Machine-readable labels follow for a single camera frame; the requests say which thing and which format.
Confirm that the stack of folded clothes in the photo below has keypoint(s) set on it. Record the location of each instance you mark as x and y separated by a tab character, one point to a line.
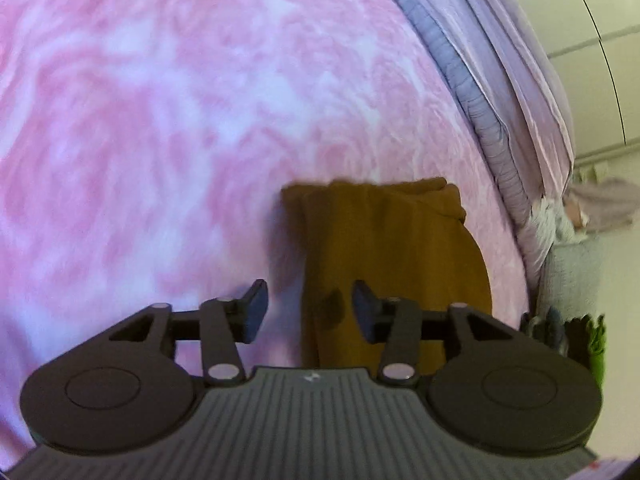
595	345

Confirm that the white wardrobe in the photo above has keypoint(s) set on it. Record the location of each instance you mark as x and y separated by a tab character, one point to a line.
590	10

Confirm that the lilac cloth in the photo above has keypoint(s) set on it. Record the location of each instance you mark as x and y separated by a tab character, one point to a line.
605	205

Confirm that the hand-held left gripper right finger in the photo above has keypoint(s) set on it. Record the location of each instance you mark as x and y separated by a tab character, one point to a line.
365	312

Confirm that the pink floral bed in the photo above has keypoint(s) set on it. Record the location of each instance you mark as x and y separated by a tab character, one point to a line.
150	135

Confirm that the brown long-sleeve shirt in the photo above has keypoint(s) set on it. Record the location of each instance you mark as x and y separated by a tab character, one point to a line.
400	240

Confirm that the white crumpled quilt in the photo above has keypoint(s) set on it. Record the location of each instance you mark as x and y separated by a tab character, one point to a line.
550	220

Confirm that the grey striped pillow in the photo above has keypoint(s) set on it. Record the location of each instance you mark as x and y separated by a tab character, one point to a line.
465	85

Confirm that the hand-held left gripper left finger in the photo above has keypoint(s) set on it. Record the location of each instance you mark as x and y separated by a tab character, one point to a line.
255	310

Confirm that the grey knit garment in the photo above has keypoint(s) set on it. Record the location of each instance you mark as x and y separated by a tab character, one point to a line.
570	275

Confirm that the lilac folded quilt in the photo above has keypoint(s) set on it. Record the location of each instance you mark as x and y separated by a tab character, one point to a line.
530	85

